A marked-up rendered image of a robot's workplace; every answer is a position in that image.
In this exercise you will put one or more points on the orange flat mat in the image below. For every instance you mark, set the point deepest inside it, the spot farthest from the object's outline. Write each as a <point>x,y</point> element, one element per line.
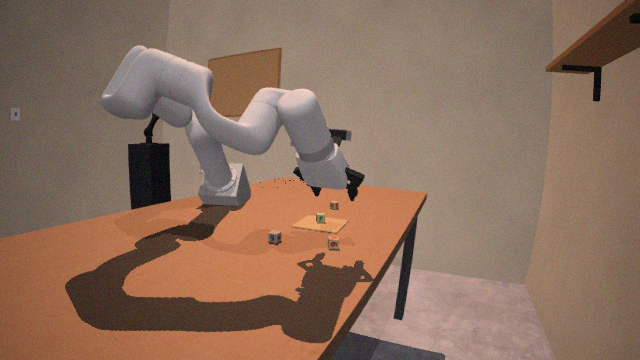
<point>331,225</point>

